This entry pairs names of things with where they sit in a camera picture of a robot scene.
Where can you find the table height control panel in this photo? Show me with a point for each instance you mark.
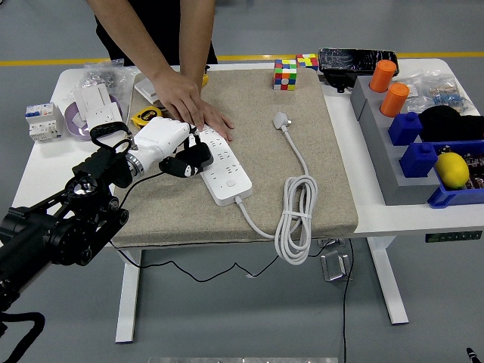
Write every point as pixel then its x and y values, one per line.
pixel 453 237

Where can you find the black plug adapter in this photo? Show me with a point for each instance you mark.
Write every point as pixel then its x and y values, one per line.
pixel 200 155

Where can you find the person's right forearm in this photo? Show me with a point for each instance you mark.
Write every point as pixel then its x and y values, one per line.
pixel 134 41

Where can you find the white wall switch panel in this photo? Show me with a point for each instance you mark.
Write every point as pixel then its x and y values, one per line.
pixel 90 98

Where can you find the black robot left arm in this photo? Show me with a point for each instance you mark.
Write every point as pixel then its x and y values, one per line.
pixel 56 234

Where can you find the orange cylinder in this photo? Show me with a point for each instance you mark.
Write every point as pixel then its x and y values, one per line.
pixel 382 75
pixel 394 100

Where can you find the person's left hand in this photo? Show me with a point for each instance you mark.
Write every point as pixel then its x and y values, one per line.
pixel 217 120

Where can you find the white wall socket panel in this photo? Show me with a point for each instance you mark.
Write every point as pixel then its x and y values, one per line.
pixel 106 115

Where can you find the white power strip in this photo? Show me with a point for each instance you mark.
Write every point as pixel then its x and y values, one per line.
pixel 230 177

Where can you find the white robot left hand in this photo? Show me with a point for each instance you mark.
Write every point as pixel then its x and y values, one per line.
pixel 159 138

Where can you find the dark circuit board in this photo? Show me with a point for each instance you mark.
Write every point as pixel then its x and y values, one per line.
pixel 475 166

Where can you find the blue block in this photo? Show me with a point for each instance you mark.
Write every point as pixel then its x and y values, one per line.
pixel 404 128
pixel 417 160

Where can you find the white table leg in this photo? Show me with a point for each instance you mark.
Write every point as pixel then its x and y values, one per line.
pixel 128 302
pixel 389 287

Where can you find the white flat switch plate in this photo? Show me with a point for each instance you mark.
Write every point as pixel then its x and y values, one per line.
pixel 145 89

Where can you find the small yellow object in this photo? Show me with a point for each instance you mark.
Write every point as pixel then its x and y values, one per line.
pixel 205 80

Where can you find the clear bag of parts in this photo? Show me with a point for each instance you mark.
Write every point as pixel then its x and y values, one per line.
pixel 438 92

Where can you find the small colourful puzzle cube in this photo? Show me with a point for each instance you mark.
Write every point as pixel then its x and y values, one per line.
pixel 308 61

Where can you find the small black mount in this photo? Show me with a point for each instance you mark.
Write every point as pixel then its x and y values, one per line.
pixel 338 81

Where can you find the yellow lemon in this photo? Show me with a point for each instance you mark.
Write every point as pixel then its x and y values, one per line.
pixel 452 170

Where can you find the large metal bracket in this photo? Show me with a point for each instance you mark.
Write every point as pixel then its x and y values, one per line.
pixel 334 266

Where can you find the large colourful puzzle cube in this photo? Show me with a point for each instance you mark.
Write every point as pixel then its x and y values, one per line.
pixel 285 75

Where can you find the purple bowl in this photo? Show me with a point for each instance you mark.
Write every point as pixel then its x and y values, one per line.
pixel 71 121

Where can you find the grey stepped block holder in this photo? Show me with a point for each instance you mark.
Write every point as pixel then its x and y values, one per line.
pixel 378 125

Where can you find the black wrapped box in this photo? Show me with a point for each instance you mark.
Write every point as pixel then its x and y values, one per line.
pixel 351 60

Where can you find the yellow tape measure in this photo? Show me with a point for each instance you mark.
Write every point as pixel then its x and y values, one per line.
pixel 141 117

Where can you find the grey-brown mat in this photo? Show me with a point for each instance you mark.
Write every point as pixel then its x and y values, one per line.
pixel 264 181

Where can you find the person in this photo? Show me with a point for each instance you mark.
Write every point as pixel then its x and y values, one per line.
pixel 166 22

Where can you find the white circuit breaker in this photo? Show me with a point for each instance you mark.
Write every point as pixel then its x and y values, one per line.
pixel 41 125

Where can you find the person's left forearm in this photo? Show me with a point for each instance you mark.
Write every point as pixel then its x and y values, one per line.
pixel 194 38

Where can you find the white three-pin plug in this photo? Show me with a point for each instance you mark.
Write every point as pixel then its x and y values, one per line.
pixel 280 119

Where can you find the small metal bracket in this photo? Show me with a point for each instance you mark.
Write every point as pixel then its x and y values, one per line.
pixel 329 243

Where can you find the clear bag of screws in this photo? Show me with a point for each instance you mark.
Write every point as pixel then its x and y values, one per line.
pixel 102 75

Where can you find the person's right hand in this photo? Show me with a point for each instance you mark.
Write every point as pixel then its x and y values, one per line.
pixel 175 94

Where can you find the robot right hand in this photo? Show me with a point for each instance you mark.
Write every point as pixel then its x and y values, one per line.
pixel 472 356

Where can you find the blue plastic bin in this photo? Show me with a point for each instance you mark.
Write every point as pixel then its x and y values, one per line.
pixel 453 196

